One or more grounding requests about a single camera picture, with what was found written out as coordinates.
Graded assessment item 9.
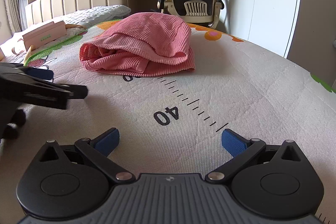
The cartoon print bed quilt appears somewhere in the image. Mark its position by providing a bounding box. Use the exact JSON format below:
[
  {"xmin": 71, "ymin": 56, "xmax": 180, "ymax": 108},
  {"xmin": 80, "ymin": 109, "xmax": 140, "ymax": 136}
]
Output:
[{"xmin": 1, "ymin": 23, "xmax": 335, "ymax": 223}]

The pink ribbed knit cardigan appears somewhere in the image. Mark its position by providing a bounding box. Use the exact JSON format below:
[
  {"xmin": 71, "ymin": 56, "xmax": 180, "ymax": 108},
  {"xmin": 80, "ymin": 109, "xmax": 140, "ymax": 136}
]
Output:
[{"xmin": 79, "ymin": 12, "xmax": 195, "ymax": 77}]

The pink storage box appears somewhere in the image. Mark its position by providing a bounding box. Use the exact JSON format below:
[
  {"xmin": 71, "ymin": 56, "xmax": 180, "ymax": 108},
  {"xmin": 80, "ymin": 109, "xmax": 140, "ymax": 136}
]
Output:
[{"xmin": 22, "ymin": 21, "xmax": 67, "ymax": 50}]

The grey textured pillow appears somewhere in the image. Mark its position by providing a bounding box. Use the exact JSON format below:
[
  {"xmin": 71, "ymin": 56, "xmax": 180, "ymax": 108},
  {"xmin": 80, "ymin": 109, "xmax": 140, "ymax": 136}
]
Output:
[{"xmin": 58, "ymin": 5, "xmax": 131, "ymax": 28}]

